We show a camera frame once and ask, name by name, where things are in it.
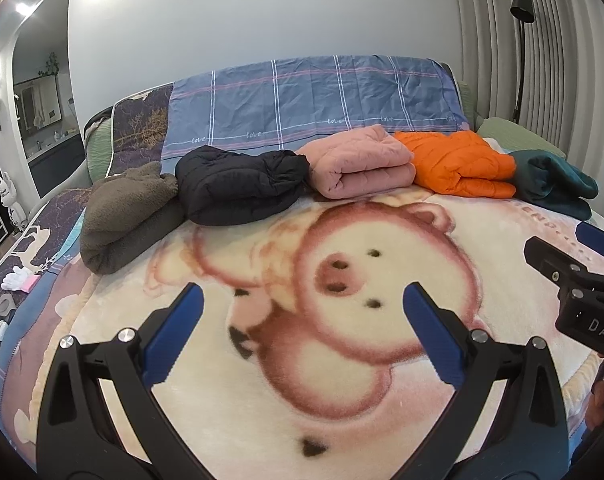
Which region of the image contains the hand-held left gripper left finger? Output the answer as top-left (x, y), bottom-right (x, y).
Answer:
top-left (36, 282), bottom-right (205, 480)

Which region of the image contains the green pillow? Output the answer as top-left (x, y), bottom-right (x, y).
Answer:
top-left (476, 116), bottom-right (567, 158)

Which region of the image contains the teal fleece garment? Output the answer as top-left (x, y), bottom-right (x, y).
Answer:
top-left (506, 150), bottom-right (600, 221)

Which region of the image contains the pink quilted jacket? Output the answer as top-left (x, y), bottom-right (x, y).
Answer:
top-left (297, 125), bottom-right (417, 200)

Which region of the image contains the black floor lamp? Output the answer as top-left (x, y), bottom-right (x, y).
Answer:
top-left (510, 0), bottom-right (536, 126)

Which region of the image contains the brown fleece garment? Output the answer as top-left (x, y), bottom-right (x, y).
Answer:
top-left (79, 161), bottom-right (185, 275)

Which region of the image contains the pig print blanket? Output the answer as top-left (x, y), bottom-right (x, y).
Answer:
top-left (0, 180), bottom-right (604, 480)

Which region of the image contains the white glove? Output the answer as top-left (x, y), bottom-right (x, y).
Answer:
top-left (1, 266), bottom-right (38, 292)

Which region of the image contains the vanity mirror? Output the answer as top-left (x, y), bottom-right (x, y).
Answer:
top-left (14, 74), bottom-right (63, 133)

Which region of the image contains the black puffer jacket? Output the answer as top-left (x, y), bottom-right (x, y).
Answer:
top-left (174, 145), bottom-right (310, 226)

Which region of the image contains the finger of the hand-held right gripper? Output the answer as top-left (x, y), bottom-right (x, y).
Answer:
top-left (576, 221), bottom-right (604, 262)
top-left (524, 236), bottom-right (604, 307)

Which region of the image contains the person's right hand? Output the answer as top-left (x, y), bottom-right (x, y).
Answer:
top-left (584, 357), bottom-right (604, 431)

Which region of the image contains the dark vanity cabinet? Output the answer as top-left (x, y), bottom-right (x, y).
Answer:
top-left (27, 132), bottom-right (85, 198)

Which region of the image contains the potted plant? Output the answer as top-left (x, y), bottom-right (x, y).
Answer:
top-left (38, 51), bottom-right (60, 78)

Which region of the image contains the dark floral quilt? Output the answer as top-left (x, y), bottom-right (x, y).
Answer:
top-left (0, 82), bottom-right (175, 411)

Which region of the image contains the grey pleated curtain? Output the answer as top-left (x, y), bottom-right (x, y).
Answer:
top-left (449, 0), bottom-right (604, 161)

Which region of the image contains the blue plaid sheet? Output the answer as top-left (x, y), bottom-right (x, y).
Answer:
top-left (161, 54), bottom-right (470, 161)

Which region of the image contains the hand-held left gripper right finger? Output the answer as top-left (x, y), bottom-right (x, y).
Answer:
top-left (403, 281), bottom-right (570, 480)

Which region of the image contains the orange puffer jacket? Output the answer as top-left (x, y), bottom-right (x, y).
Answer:
top-left (393, 130), bottom-right (517, 198)

